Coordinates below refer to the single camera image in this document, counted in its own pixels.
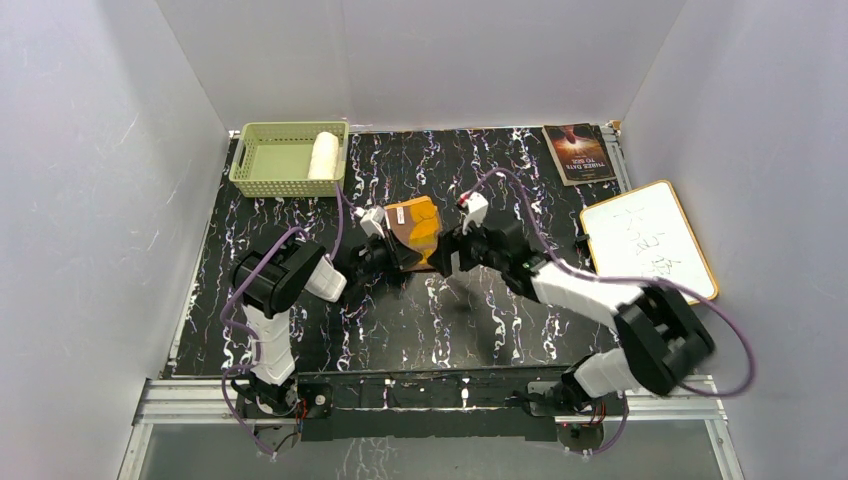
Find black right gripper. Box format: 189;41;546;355
430;211;508;276

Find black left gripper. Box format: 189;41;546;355
353;230;420;281

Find orange patterned towel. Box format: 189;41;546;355
385;196;443;272

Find white towel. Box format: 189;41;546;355
307;131;340;180

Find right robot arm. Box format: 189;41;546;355
427;221;715;414

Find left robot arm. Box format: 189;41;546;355
232;234;425;416

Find light green plastic basket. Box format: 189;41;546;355
229;120;349;198

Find dark book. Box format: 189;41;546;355
542;123;615;186

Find wood framed whiteboard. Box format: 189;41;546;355
579;180;719;300

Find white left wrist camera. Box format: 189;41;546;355
353;206;389;239

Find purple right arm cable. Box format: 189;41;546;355
460;166;757;457

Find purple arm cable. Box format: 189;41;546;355
460;166;757;457
218;182;362;458

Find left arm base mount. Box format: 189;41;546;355
228;376;333;420

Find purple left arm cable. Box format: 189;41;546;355
218;182;362;458

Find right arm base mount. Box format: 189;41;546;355
516;380;626;424

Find aluminium rail frame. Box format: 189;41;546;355
119;371;743;479

